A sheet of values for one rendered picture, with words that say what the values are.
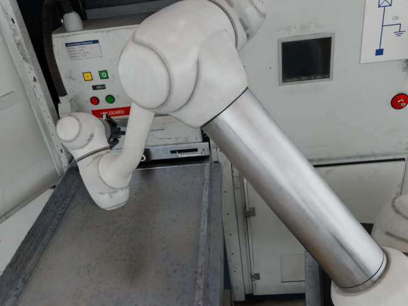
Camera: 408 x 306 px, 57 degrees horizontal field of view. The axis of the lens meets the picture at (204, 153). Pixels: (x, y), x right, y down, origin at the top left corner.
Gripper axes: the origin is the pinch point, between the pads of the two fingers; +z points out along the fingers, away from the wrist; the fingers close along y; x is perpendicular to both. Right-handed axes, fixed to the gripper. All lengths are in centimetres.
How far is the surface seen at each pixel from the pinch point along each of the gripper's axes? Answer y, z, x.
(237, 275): 71, 44, 38
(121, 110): -8.8, 3.0, 0.9
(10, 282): 41, -39, -22
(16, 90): -17.7, -10.3, -32.3
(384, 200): 35, 21, 100
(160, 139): 3.6, 10.2, 13.3
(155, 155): 9.7, 12.4, 10.3
